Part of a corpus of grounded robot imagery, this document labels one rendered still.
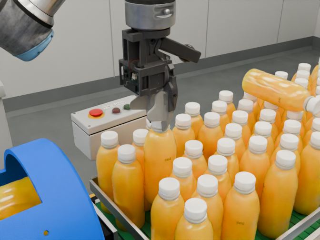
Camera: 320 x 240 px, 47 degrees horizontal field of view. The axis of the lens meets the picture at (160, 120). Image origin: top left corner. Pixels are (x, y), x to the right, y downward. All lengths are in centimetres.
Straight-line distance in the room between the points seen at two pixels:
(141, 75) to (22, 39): 68
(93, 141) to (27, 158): 37
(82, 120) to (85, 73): 272
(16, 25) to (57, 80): 236
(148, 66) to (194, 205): 26
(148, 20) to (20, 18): 68
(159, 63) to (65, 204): 30
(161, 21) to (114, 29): 302
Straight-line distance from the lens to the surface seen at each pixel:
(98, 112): 96
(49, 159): 57
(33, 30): 126
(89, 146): 94
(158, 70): 67
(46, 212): 53
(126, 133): 98
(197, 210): 64
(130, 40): 65
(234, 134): 88
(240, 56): 467
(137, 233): 79
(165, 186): 69
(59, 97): 364
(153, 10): 63
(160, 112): 71
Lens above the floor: 155
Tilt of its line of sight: 29 degrees down
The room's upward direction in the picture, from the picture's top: straight up
